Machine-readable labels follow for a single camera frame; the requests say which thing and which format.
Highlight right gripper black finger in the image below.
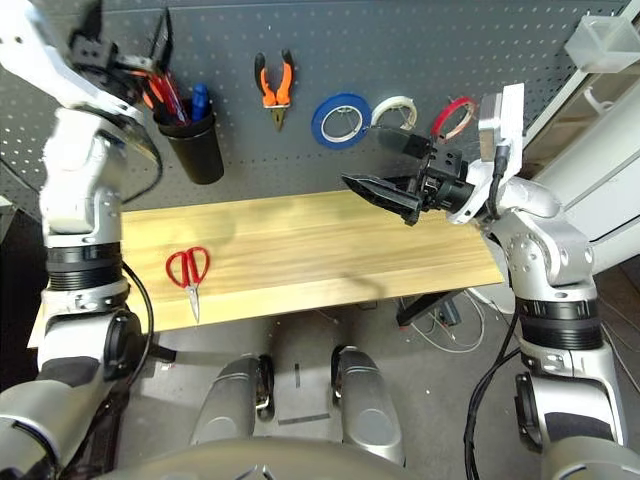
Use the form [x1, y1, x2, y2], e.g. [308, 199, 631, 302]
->
[369, 127, 432, 159]
[341, 174, 421, 229]

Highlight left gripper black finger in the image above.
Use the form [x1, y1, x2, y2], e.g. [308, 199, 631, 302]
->
[149, 7, 175, 69]
[82, 0, 105, 39]

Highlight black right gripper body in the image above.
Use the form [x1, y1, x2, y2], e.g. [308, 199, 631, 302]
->
[407, 147, 475, 214]

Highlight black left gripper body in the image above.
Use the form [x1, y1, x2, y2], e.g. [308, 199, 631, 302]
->
[68, 34, 154, 99]

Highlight thin red tape roll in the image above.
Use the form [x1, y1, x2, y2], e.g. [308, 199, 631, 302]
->
[430, 96, 479, 144]

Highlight red handled screwdriver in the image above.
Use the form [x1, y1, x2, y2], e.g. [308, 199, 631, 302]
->
[148, 72, 191, 126]

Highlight orange black pliers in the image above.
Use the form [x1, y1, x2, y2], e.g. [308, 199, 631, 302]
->
[253, 48, 295, 133]

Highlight red handled scissors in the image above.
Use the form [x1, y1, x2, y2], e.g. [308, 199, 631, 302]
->
[165, 245, 212, 324]

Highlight dark grey pegboard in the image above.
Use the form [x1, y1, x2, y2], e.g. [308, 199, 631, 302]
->
[0, 0, 631, 221]

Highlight white tape roll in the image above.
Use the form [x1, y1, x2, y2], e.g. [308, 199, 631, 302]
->
[370, 94, 419, 132]

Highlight blue tape roll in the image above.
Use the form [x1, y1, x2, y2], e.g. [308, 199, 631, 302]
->
[310, 92, 374, 150]

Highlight black plastic cup holder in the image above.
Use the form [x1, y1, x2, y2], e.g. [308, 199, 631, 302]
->
[152, 99, 225, 185]

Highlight white plastic hook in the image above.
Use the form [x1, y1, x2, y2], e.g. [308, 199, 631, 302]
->
[581, 87, 615, 112]

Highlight white appliance with oval window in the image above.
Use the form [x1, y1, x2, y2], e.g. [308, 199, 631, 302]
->
[519, 114, 640, 274]

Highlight clear plastic bin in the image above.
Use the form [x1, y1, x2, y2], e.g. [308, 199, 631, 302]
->
[564, 14, 640, 74]

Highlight silver right robot leg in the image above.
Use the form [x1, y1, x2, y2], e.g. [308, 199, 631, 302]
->
[332, 345, 405, 464]

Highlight silver robot leg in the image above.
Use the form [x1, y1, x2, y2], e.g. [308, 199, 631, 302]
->
[192, 352, 276, 446]
[332, 345, 405, 464]

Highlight silver left robot leg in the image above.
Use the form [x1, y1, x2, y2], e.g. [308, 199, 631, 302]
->
[192, 352, 276, 446]

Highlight grey robot torso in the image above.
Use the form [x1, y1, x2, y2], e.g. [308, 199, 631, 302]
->
[94, 437, 416, 480]

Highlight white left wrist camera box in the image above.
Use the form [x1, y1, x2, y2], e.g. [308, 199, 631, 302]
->
[0, 0, 136, 119]

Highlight blue handled screwdriver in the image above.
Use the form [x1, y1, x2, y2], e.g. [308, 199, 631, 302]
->
[191, 83, 210, 121]

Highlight white shelf frame rail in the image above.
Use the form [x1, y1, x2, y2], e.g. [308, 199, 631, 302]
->
[522, 69, 586, 146]

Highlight short black left arm cable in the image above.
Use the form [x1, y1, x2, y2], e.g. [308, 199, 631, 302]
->
[122, 127, 164, 204]

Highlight thin white cable bundle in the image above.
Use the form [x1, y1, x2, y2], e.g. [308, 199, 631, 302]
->
[414, 292, 489, 351]

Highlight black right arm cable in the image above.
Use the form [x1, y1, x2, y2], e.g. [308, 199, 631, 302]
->
[462, 299, 524, 480]

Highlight long black left arm cable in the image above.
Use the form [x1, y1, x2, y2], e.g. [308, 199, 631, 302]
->
[102, 262, 156, 401]

